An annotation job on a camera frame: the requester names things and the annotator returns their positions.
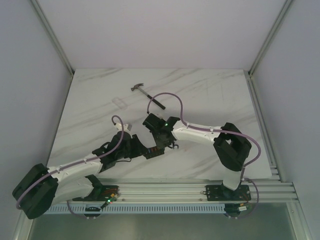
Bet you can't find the black fuse box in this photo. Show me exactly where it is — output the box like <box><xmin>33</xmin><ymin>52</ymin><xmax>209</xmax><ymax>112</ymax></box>
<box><xmin>143</xmin><ymin>146</ymin><xmax>165</xmax><ymax>159</ymax></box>

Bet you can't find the clear plastic fuse box cover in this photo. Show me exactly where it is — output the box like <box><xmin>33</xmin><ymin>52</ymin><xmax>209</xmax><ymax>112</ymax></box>
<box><xmin>111</xmin><ymin>97</ymin><xmax>128</xmax><ymax>110</ymax></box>

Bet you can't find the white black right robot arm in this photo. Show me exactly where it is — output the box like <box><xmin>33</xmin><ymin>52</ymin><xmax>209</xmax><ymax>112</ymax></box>
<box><xmin>142</xmin><ymin>113</ymin><xmax>252</xmax><ymax>201</ymax></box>

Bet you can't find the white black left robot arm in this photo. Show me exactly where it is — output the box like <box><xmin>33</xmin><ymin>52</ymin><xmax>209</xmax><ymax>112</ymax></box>
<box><xmin>12</xmin><ymin>123</ymin><xmax>154</xmax><ymax>220</ymax></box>

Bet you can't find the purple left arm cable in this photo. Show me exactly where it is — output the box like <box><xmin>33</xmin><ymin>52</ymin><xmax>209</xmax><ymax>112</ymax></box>
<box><xmin>16</xmin><ymin>114</ymin><xmax>126</xmax><ymax>221</ymax></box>

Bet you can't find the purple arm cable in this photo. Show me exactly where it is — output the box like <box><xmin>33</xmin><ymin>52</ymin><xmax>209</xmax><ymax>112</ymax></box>
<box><xmin>16</xmin><ymin>114</ymin><xmax>126</xmax><ymax>221</ymax></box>
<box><xmin>146</xmin><ymin>91</ymin><xmax>262</xmax><ymax>221</ymax></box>

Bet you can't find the claw hammer black handle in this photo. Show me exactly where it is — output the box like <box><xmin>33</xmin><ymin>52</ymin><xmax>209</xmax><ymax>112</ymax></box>
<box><xmin>130</xmin><ymin>83</ymin><xmax>166</xmax><ymax>110</ymax></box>

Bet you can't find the white slotted cable duct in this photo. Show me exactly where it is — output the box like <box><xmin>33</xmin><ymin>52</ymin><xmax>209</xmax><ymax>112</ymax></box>
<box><xmin>45</xmin><ymin>202</ymin><xmax>226</xmax><ymax>215</ymax></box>

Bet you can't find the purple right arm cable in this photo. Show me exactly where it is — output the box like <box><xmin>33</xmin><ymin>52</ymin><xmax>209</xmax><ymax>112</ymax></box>
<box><xmin>146</xmin><ymin>91</ymin><xmax>262</xmax><ymax>221</ymax></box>

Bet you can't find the aluminium front rail base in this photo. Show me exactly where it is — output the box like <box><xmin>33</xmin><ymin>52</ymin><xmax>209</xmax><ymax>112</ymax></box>
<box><xmin>100</xmin><ymin>179</ymin><xmax>299</xmax><ymax>204</ymax></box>

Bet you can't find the aluminium frame post left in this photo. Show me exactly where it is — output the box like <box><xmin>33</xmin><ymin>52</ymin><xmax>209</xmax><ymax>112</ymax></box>
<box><xmin>29</xmin><ymin>0</ymin><xmax>75</xmax><ymax>77</ymax></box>

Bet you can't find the aluminium frame rail right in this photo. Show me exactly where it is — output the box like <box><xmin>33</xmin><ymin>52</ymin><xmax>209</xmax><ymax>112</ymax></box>
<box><xmin>248</xmin><ymin>0</ymin><xmax>295</xmax><ymax>77</ymax></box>

